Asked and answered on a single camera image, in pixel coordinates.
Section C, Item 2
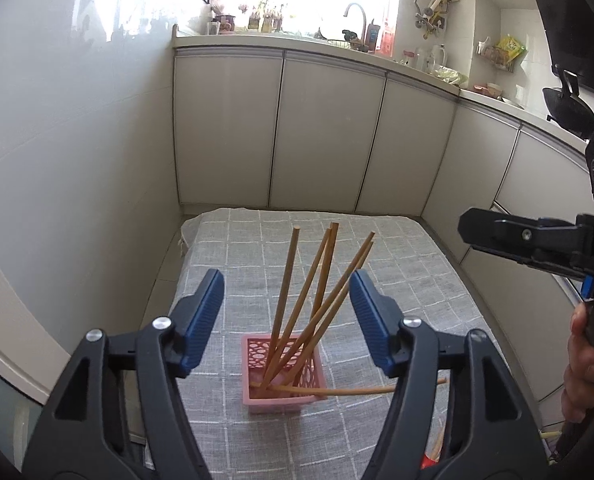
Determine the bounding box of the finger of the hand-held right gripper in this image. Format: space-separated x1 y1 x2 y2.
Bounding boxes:
458 207 578 280

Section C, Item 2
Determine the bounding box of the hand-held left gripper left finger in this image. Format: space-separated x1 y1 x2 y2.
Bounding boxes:
21 268 226 480

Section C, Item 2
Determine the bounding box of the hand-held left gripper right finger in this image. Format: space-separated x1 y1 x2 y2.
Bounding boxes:
349 269 548 480

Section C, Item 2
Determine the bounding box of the bunch of wooden chopsticks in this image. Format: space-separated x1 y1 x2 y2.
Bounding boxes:
259 221 448 461

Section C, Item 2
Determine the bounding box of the pink perforated utensil holder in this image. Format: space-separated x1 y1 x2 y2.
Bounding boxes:
241 335 328 414

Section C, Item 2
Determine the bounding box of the person's right hand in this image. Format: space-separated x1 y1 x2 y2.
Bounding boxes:
561 304 594 425

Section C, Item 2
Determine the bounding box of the black wok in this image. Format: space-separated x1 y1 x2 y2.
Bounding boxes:
543 72 594 141

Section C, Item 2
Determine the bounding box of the grey checked tablecloth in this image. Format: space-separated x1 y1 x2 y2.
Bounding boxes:
179 207 550 480

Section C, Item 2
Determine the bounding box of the pink bowl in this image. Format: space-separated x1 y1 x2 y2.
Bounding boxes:
472 82 506 99

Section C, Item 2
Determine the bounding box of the black range hood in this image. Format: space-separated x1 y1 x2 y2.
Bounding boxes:
519 0 594 97

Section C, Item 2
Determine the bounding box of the green plastic bag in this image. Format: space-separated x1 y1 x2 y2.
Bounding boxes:
429 66 470 86

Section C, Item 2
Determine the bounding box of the red bottle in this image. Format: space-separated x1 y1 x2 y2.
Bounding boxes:
381 17 396 56

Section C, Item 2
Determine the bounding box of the metal sink faucet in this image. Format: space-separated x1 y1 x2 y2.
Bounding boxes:
344 2 368 44

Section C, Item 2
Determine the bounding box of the white kitchen countertop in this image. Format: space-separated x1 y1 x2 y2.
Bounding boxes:
173 29 594 157

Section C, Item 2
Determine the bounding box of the row of small bottles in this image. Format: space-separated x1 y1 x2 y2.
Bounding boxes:
237 0 289 34

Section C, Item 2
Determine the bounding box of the wall shelf with packets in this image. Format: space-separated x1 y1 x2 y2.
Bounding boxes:
477 34 528 74

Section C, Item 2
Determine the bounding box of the wire sink basket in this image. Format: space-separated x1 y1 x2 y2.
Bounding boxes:
327 30 366 51

